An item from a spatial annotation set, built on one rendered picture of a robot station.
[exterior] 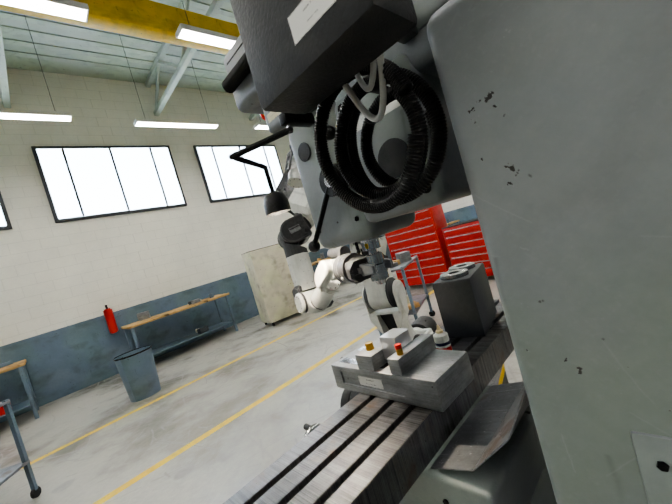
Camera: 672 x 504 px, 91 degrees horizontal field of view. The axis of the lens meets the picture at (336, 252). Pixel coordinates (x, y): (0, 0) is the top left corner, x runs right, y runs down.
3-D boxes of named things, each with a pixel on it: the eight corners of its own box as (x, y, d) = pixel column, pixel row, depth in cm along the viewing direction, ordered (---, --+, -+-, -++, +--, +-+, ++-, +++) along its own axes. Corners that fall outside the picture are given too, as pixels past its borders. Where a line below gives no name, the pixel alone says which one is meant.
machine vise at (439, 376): (336, 387, 95) (326, 351, 94) (370, 363, 105) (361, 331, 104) (443, 413, 68) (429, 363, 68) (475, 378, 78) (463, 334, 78)
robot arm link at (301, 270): (294, 316, 128) (278, 261, 131) (323, 306, 134) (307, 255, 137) (305, 313, 118) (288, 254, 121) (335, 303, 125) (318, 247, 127)
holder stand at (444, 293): (446, 338, 107) (430, 280, 106) (463, 315, 125) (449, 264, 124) (485, 336, 100) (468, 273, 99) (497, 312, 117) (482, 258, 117)
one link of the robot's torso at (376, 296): (377, 306, 170) (356, 220, 172) (409, 302, 160) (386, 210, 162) (363, 314, 158) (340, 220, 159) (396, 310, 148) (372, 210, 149)
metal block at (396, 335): (385, 359, 84) (378, 337, 84) (398, 349, 88) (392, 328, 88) (400, 361, 80) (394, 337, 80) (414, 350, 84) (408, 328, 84)
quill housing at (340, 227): (316, 253, 83) (280, 130, 82) (367, 237, 97) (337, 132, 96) (372, 238, 69) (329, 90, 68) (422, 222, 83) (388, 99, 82)
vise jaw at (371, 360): (358, 369, 86) (354, 354, 85) (393, 345, 95) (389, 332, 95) (375, 371, 81) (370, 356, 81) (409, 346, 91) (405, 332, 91)
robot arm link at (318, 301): (321, 298, 108) (307, 323, 123) (346, 290, 113) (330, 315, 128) (308, 272, 113) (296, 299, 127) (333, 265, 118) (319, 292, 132)
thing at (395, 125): (362, 226, 68) (327, 103, 67) (423, 209, 84) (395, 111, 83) (446, 200, 54) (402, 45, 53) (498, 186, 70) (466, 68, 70)
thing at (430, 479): (322, 470, 92) (310, 430, 92) (393, 403, 116) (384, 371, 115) (510, 564, 55) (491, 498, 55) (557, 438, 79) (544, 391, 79)
